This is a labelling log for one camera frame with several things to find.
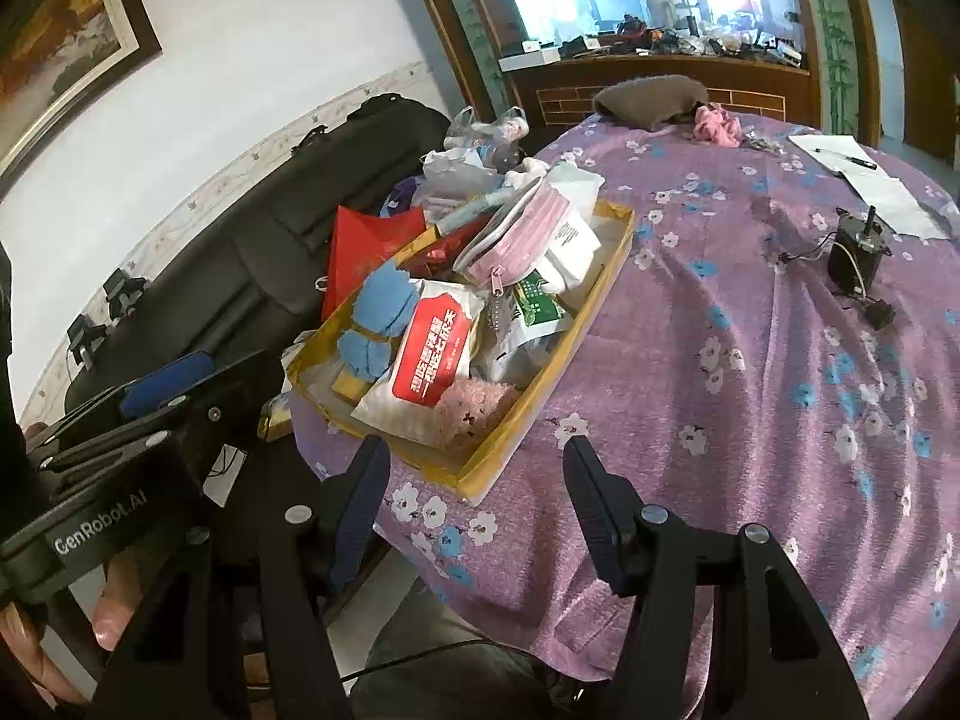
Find green bamboo pattern panel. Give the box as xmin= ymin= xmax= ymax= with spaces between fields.
xmin=793 ymin=0 xmax=863 ymax=137
xmin=424 ymin=0 xmax=518 ymax=117

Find dark red packet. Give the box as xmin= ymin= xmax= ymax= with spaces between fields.
xmin=409 ymin=229 xmax=496 ymax=278

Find pink pouch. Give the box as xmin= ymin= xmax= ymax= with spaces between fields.
xmin=452 ymin=181 xmax=575 ymax=293

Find white cloth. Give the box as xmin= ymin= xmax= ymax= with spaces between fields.
xmin=501 ymin=157 xmax=556 ymax=200

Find blue cloth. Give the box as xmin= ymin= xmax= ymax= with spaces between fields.
xmin=336 ymin=266 xmax=419 ymax=385

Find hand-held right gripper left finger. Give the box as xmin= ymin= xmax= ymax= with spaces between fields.
xmin=105 ymin=435 xmax=392 ymax=720

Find person's left hand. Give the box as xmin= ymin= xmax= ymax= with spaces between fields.
xmin=0 ymin=544 xmax=147 ymax=707

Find white flat box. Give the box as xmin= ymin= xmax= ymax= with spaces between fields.
xmin=499 ymin=43 xmax=562 ymax=72

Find black cable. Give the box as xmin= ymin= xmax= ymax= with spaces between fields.
xmin=337 ymin=637 xmax=511 ymax=685

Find green white packet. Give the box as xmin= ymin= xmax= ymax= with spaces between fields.
xmin=480 ymin=270 xmax=575 ymax=383

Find white paper sheet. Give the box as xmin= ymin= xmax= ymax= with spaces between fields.
xmin=787 ymin=133 xmax=901 ymax=181
xmin=838 ymin=169 xmax=952 ymax=241

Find pink fluffy cloth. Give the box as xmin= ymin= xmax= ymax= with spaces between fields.
xmin=433 ymin=377 xmax=520 ymax=451

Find row of small items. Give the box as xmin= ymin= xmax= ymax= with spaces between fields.
xmin=559 ymin=11 xmax=807 ymax=68

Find small black device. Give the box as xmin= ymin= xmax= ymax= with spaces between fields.
xmin=66 ymin=319 xmax=106 ymax=368
xmin=101 ymin=270 xmax=147 ymax=320

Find clear plastic bag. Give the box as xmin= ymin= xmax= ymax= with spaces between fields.
xmin=445 ymin=105 xmax=535 ymax=175

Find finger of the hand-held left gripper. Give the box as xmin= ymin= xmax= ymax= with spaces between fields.
xmin=45 ymin=349 xmax=218 ymax=442
xmin=37 ymin=351 xmax=290 ymax=475

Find framed painting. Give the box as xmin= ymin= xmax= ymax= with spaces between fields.
xmin=0 ymin=0 xmax=164 ymax=181

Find red fabric bag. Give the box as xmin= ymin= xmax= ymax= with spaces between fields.
xmin=321 ymin=205 xmax=428 ymax=320

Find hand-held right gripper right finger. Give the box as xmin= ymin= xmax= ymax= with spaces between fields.
xmin=562 ymin=435 xmax=871 ymax=720

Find white red-label packet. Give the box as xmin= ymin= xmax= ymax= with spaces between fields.
xmin=351 ymin=279 xmax=487 ymax=442

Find purple bag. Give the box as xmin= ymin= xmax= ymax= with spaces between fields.
xmin=379 ymin=176 xmax=425 ymax=218

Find yellow cardboard box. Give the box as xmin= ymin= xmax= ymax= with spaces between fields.
xmin=285 ymin=199 xmax=637 ymax=505

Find black motor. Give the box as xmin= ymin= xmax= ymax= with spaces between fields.
xmin=776 ymin=206 xmax=897 ymax=331

